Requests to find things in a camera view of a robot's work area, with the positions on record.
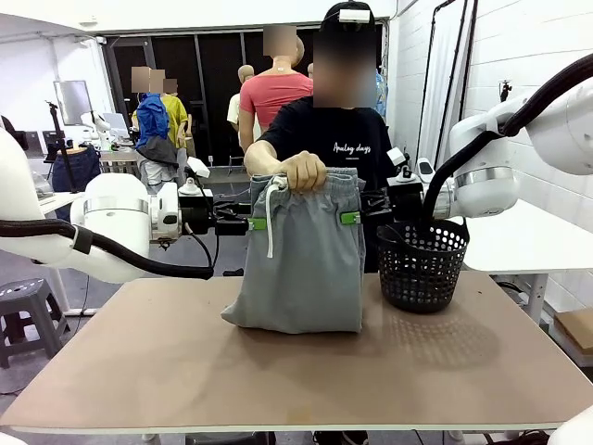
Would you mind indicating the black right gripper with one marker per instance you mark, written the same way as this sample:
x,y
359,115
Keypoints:
x,y
405,201

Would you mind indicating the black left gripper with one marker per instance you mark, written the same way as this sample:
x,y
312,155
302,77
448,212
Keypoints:
x,y
199,213

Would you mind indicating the grey training pants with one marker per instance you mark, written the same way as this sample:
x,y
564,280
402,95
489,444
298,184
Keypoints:
x,y
301,273

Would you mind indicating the person's right forearm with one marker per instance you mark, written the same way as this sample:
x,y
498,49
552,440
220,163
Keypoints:
x,y
264,155

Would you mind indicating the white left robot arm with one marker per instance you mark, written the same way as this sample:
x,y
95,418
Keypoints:
x,y
116,218

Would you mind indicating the person's right hand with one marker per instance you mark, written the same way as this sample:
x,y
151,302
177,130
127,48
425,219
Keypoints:
x,y
303,171

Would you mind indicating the person in black t-shirt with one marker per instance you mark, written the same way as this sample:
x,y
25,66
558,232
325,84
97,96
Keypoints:
x,y
343,134

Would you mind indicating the black perforated plastic basket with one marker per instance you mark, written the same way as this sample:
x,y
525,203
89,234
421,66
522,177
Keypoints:
x,y
419,273

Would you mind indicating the mannequin with cream shirt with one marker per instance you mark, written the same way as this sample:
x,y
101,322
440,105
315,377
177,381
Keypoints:
x,y
235,111

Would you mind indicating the blue patterned shirt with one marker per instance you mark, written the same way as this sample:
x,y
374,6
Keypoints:
x,y
380,92

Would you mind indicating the mannequin with red crop top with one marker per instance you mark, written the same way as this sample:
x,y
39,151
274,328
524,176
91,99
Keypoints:
x,y
273,97

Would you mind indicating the white hanging backdrop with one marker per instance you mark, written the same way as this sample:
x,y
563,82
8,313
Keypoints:
x,y
445,83

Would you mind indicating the dark blue jeans on stand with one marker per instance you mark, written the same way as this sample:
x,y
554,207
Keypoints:
x,y
88,171

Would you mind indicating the black slim tripod stand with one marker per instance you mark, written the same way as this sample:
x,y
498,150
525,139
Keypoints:
x,y
62,148

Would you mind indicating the black cap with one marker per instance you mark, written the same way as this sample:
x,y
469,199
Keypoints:
x,y
331,16

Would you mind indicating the grey plastic stool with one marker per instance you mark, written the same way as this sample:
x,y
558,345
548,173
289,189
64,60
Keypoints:
x,y
28,315

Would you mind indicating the brown cardboard box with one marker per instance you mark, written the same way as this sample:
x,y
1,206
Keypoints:
x,y
576,326

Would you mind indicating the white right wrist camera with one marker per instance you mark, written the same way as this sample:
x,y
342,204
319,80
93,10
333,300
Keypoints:
x,y
395,157

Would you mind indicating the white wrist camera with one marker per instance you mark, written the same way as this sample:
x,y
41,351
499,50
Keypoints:
x,y
198,167
395,157

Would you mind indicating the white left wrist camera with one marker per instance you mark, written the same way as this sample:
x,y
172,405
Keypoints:
x,y
198,167

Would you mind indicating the black tripod with camera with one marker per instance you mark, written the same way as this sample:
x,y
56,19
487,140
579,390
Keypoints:
x,y
506,90

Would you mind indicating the white head-mounted camera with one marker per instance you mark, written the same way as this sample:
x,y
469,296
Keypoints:
x,y
355,15

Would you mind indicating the grey wall board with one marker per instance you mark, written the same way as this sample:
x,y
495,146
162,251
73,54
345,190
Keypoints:
x,y
71,102

